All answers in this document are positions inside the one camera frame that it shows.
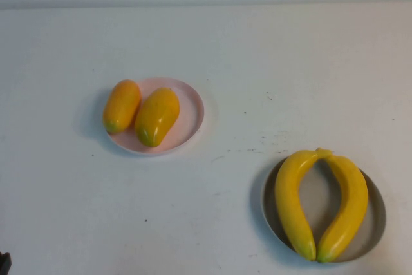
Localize yellow plastic mango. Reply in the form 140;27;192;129
134;87;180;147

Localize orange-tinted plastic mango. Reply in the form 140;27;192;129
102;79;142;134

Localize yellow plastic banana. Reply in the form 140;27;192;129
274;148;334;261
317;149;370;263

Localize pink round plate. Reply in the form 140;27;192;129
104;77;205;157

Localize grey round plate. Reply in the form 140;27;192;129
260;155;386;263

